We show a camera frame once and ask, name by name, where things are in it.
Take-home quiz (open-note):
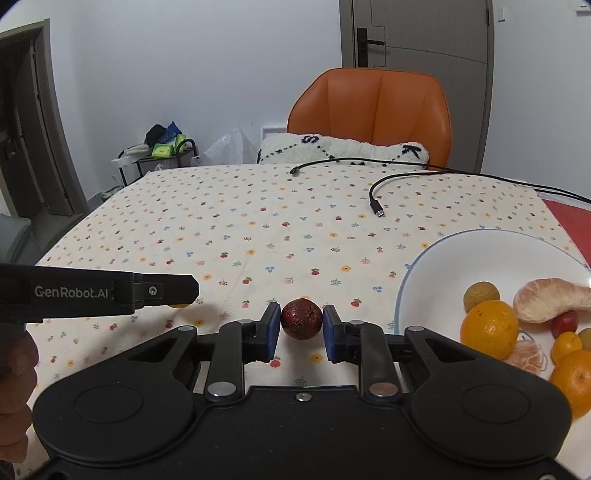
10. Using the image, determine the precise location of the green yellow packet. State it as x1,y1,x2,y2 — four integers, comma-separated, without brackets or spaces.
151,134,186,158

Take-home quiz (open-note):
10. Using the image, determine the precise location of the grey door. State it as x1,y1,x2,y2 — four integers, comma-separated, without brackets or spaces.
339,0,494,172

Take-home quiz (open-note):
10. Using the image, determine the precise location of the red orange table mat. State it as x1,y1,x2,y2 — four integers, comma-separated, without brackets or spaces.
544,199,590,265

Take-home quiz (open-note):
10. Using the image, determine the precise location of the large orange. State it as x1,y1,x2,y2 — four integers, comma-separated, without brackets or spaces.
460,300,519,360

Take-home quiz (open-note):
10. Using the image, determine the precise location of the black USB cable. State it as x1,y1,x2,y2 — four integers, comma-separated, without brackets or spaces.
368,170,591,220

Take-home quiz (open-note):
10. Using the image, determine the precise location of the large peeled pomelo segment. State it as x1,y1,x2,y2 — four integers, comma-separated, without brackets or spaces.
513,278,590,324

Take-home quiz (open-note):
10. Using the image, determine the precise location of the black metal shelf rack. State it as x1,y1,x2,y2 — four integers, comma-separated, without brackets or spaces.
111,138,199,187

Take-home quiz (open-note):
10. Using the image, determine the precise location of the floral white tablecloth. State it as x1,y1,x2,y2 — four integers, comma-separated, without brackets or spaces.
13,162,588,480

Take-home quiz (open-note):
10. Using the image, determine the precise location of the tiny orange kumquat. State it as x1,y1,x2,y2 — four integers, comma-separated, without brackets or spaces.
551,331,583,364

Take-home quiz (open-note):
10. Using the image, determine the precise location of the brown kiwi-like fruit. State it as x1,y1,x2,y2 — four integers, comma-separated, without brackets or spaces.
578,328,591,351

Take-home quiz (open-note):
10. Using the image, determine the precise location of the person's left hand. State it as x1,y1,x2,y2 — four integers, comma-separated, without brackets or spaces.
1,332,39,463

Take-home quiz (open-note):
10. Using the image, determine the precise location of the small peeled pomelo piece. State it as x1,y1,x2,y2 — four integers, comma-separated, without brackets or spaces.
504,338,551,380

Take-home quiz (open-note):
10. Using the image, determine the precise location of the black thin cable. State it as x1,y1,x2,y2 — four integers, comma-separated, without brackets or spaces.
289,156,445,175

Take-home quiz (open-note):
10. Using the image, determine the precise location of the dark red plum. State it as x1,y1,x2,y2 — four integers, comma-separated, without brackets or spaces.
280,298,322,340

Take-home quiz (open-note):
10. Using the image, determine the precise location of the black door handle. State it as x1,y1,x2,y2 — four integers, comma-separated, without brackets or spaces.
356,27,386,68

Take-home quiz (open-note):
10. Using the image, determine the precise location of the clear plastic bag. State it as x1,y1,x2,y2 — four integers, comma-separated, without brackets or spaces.
201,128,243,166

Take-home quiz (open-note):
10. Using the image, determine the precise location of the dark red round fruit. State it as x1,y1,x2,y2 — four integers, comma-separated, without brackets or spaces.
551,310,579,339

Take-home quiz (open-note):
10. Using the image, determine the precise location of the white fluffy cushion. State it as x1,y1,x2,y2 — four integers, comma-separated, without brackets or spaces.
256,133,430,165

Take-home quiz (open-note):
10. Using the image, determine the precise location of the orange leather chair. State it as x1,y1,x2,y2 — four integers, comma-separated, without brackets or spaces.
287,68,453,167

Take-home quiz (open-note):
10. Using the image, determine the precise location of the small tan longan fruit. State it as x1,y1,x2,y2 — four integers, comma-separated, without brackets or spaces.
463,281,501,312

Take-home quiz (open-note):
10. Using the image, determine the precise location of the small orange tangerine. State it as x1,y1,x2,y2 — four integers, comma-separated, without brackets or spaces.
550,350,591,419

